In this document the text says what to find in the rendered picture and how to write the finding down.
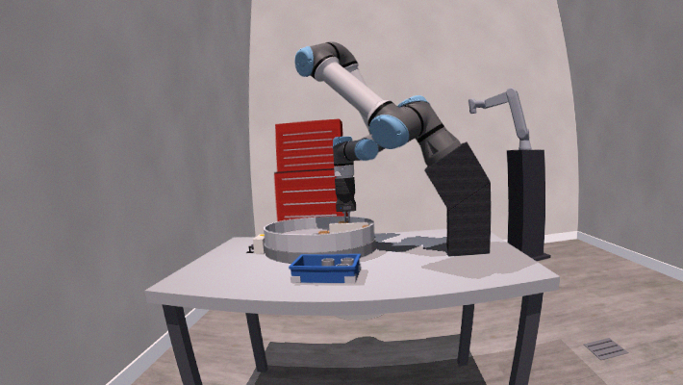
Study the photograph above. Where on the blue crate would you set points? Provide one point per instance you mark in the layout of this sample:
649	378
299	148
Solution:
308	269

